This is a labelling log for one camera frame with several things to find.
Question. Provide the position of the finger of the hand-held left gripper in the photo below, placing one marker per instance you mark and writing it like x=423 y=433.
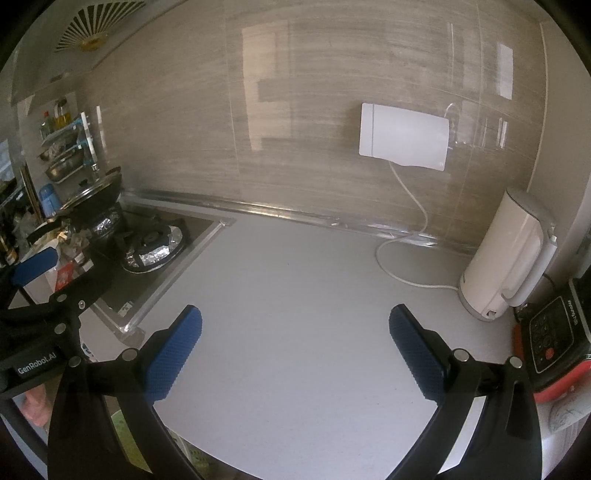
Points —
x=32 y=267

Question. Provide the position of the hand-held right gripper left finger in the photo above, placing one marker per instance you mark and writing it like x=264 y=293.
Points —
x=175 y=350

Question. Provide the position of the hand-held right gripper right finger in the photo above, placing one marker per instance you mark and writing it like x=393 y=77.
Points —
x=415 y=350

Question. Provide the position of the green trash bin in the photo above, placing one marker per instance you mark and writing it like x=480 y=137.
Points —
x=124 y=434

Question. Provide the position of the person's left hand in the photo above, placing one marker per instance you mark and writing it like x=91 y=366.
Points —
x=37 y=401

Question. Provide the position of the red paper packet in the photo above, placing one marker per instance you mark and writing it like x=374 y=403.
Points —
x=65 y=276

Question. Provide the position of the blue plastic cup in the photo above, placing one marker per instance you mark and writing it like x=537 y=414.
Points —
x=50 y=201

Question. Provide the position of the black wok with lid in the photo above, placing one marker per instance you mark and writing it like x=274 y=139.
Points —
x=92 y=198

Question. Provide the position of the black gas stove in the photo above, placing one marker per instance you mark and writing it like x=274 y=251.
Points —
x=152 y=249

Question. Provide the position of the white electric kettle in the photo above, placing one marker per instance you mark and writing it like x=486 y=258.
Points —
x=498 y=258

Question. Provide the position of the yellow oil bottle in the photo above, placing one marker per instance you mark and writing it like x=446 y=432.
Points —
x=61 y=115

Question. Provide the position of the patterned white cloth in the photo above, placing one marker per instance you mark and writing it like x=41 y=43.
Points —
x=563 y=410

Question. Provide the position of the white range hood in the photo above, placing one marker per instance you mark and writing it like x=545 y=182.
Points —
x=92 y=27

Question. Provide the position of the metal wall spice rack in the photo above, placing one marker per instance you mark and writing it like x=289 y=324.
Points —
x=64 y=152

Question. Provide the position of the white wall socket cover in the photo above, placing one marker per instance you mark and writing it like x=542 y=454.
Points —
x=406 y=136

